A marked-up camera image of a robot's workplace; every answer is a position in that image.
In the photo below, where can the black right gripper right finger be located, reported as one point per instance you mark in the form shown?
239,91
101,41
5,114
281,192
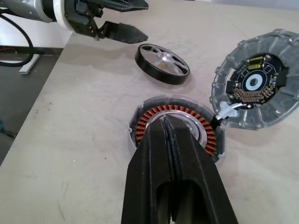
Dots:
198,168

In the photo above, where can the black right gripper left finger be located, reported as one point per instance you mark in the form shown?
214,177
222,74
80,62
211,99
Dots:
144,163

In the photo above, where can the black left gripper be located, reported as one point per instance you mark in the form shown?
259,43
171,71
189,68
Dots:
79,21

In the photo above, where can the black spoked rotor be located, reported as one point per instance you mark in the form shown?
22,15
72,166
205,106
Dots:
167,57

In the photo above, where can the motor housing with copper windings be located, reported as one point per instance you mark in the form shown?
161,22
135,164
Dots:
163,109

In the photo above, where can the grey lid with circuit board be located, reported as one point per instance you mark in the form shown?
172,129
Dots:
282,56

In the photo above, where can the white floor bar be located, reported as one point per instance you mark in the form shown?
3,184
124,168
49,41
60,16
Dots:
28,67

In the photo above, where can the small blue object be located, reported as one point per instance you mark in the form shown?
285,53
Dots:
3,130

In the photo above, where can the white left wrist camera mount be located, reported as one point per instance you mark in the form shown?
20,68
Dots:
59,16

